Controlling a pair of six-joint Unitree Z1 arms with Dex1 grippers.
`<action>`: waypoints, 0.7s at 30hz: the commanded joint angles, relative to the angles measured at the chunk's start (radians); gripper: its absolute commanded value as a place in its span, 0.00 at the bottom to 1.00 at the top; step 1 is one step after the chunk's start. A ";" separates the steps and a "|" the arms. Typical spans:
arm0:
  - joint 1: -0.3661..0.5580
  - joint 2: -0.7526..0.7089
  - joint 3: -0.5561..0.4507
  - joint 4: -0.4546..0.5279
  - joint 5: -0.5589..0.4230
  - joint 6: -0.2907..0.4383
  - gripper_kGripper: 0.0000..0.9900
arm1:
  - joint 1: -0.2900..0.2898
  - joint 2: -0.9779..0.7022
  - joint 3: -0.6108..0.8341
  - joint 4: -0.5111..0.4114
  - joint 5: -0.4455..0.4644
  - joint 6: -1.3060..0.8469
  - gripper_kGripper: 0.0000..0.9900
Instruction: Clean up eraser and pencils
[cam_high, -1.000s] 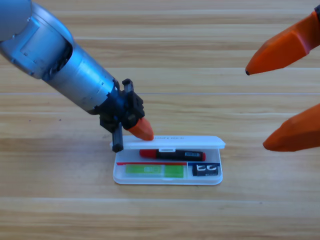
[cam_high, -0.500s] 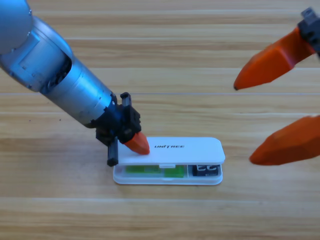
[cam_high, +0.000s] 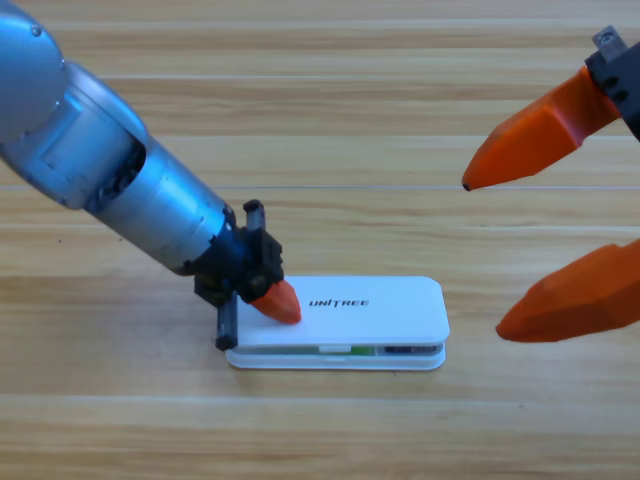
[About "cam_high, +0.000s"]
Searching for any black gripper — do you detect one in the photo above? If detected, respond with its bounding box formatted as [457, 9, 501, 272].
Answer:
[192, 199, 303, 351]
[460, 25, 640, 193]

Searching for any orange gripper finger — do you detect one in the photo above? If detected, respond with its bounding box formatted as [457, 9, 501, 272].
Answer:
[494, 238, 640, 344]

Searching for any green white glue stick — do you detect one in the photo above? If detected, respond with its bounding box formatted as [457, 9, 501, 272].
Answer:
[304, 344, 377, 359]

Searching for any white Unitree pencil case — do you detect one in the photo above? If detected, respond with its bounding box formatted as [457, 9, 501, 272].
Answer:
[224, 276, 450, 371]

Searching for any black eraser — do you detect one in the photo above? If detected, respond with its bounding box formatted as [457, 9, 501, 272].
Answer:
[383, 344, 436, 356]

